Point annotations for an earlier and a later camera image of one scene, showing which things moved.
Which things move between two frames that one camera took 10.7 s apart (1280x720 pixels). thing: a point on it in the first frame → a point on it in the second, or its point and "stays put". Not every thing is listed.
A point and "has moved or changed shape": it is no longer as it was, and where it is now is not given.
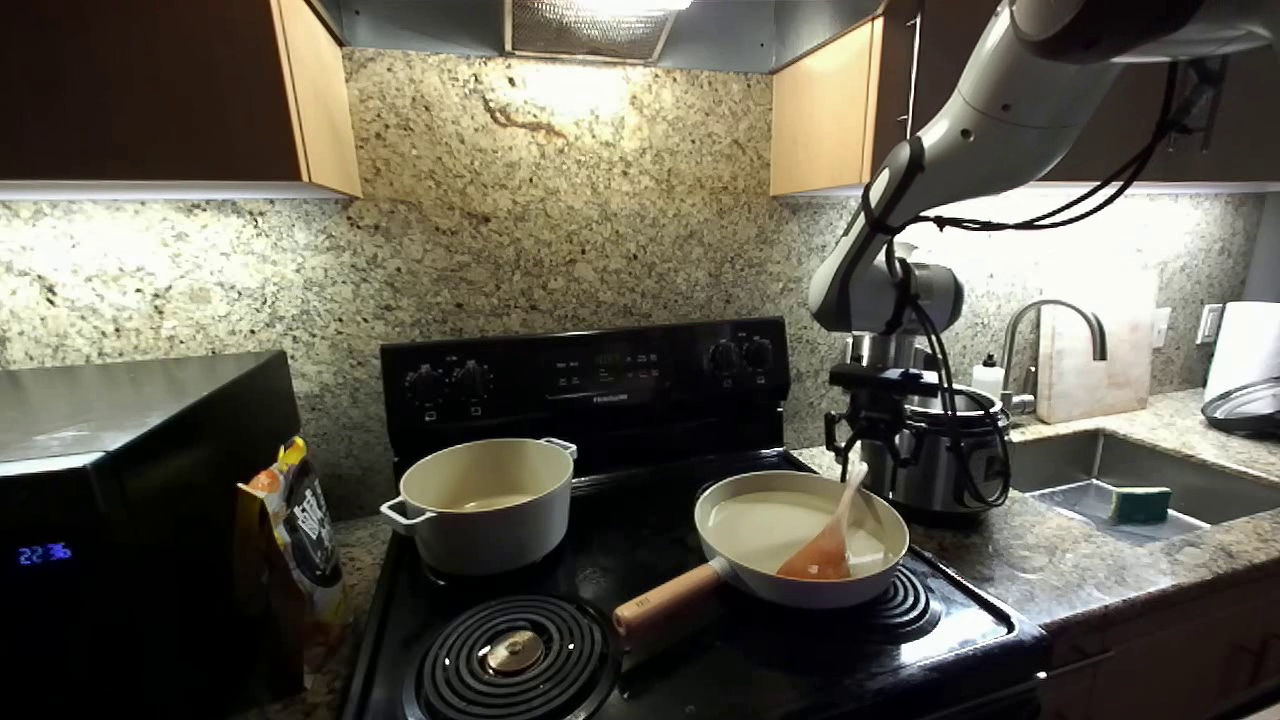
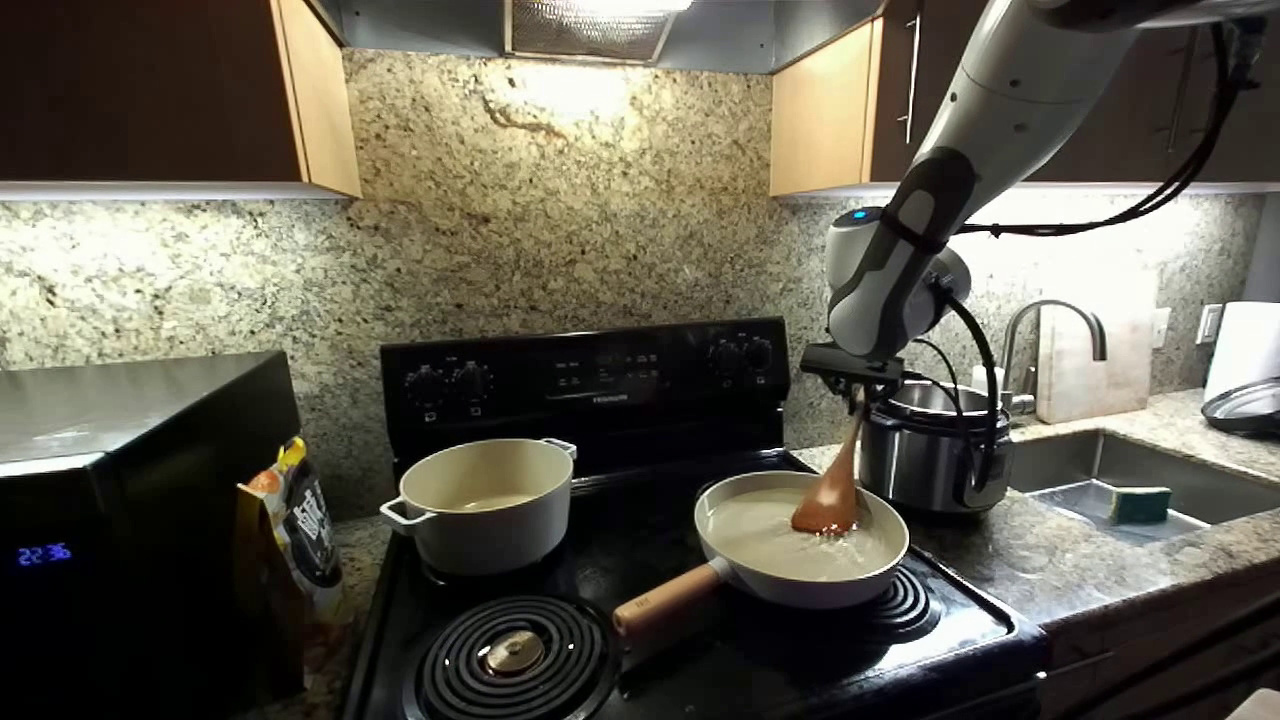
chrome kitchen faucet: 1055,303 stays put
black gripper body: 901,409 → 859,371
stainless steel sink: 1084,465 stays put
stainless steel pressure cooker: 955,454 stays put
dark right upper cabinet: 844,106 stays put
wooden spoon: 824,554 has moved or changed shape
